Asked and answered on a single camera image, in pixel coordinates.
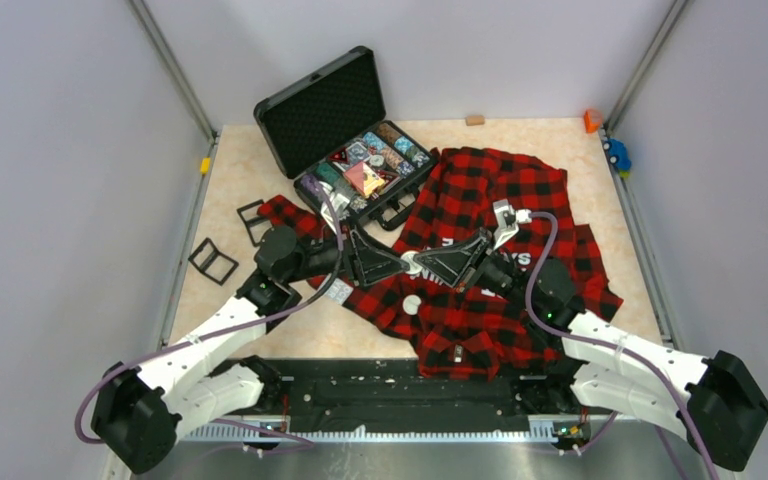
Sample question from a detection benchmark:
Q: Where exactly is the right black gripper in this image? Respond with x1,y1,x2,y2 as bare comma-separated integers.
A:
414,228,537,312

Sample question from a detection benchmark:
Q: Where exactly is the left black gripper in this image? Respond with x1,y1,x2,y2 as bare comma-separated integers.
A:
285,215,410,286

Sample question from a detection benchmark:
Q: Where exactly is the red black plaid shirt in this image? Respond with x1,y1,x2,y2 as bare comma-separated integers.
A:
256,146,624,382

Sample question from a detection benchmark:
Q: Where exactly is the black square brooch box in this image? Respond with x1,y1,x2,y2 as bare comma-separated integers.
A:
236,199,274,247

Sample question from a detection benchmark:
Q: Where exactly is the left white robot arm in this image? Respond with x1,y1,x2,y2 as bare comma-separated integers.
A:
89,225,419,474

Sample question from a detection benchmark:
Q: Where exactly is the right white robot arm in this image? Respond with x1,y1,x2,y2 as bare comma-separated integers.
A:
402,230,768,472

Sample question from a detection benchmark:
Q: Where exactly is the pink yellow card packet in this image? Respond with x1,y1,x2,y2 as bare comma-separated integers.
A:
343,162,387,198

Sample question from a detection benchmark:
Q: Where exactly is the black open chip case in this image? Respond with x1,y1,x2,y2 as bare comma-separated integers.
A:
253,46,436,231

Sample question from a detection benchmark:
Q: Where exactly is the small wooden block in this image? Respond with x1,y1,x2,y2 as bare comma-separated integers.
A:
464,115,486,127

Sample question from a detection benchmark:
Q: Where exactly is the yellow small clip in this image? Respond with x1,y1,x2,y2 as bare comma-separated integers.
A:
199,157,211,176

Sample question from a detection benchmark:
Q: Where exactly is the orange small object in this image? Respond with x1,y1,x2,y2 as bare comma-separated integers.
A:
583,108,604,134

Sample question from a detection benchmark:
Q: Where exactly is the blue toy car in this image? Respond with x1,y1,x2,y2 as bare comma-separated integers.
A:
603,138,632,178

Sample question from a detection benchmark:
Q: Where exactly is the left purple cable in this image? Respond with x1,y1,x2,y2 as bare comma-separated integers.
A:
73,175,347,458

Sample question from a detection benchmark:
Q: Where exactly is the purple cable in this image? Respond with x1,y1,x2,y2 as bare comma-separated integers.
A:
73,175,347,458
523,211,720,480

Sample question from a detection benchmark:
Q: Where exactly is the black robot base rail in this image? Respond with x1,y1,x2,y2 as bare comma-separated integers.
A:
232,359,603,437

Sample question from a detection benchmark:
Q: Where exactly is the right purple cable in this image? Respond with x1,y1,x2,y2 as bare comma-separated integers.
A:
523,211,720,480

